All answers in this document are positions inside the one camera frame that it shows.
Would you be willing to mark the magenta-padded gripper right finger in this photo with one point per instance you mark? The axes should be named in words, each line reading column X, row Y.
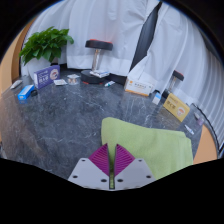
column 128, row 166

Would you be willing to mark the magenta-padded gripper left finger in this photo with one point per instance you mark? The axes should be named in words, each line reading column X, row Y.
column 96, row 166

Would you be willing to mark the light green towel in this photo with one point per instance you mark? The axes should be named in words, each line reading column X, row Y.
column 156, row 146

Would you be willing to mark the white marker pen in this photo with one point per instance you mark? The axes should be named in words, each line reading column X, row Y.
column 189, row 129

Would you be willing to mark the small blue and white box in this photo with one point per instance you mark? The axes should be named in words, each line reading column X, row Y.
column 156, row 98

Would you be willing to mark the yellow cardboard box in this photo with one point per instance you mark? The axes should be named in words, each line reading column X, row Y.
column 176, row 107

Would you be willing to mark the white and orange box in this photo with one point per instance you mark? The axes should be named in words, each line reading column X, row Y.
column 138, row 87

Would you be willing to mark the short white tube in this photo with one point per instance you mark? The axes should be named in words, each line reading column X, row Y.
column 109, row 83

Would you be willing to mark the small purple container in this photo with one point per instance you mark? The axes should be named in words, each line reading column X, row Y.
column 199, row 119

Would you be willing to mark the clear packet with brown contents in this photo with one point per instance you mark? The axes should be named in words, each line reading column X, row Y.
column 73, row 79

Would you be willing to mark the flat white packet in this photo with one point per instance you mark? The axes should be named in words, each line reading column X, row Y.
column 60, row 82

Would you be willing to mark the white booklet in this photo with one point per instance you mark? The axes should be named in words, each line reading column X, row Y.
column 99, row 73

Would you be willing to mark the small black object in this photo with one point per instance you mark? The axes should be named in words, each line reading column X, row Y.
column 34, row 93

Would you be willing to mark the purple cardboard box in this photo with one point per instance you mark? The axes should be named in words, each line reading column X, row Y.
column 46, row 76

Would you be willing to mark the flat grey white remote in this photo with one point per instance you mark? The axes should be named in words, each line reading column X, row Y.
column 16, row 84

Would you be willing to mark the green potted plant, white pot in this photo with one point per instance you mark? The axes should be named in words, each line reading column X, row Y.
column 45, row 43

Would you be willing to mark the white curtain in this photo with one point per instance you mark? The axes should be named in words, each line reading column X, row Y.
column 180, row 43
column 106, row 26

